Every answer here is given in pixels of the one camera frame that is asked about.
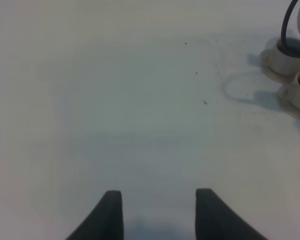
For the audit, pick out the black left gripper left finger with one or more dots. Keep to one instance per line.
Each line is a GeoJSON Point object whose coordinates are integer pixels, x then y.
{"type": "Point", "coordinates": [105, 221]}

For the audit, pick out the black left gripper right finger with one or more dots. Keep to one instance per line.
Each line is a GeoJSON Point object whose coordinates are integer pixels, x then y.
{"type": "Point", "coordinates": [215, 220]}

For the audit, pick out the near beige cup saucer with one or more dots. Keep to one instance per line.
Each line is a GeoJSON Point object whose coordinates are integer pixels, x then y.
{"type": "Point", "coordinates": [288, 108]}

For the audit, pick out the beige cup saucer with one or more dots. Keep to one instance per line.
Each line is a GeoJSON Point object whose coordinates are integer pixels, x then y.
{"type": "Point", "coordinates": [288, 108]}
{"type": "Point", "coordinates": [274, 76]}

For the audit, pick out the near beige teacup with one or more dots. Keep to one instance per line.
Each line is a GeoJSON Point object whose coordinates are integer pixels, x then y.
{"type": "Point", "coordinates": [289, 94]}

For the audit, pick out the beige teacup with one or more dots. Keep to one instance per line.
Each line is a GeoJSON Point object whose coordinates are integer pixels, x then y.
{"type": "Point", "coordinates": [289, 94]}
{"type": "Point", "coordinates": [280, 61]}

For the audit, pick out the far beige cup saucer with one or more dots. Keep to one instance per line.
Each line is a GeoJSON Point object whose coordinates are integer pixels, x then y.
{"type": "Point", "coordinates": [274, 76]}

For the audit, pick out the far beige teacup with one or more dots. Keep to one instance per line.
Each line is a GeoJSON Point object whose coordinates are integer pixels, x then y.
{"type": "Point", "coordinates": [280, 61]}

